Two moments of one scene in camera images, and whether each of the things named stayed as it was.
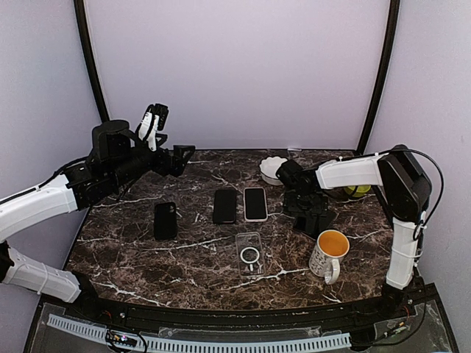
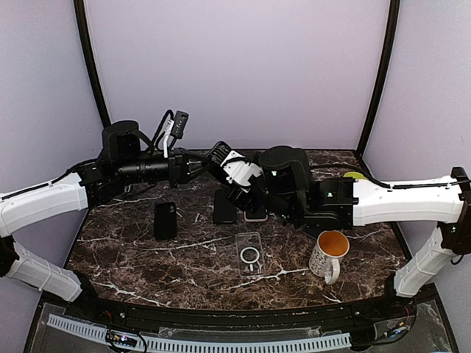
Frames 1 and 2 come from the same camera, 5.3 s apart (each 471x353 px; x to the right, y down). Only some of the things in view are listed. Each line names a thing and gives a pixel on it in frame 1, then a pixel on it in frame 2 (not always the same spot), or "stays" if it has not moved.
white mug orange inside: [324, 260] stays
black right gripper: [291, 204] to [239, 200]
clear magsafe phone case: [250, 254] stays
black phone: [224, 207] stays
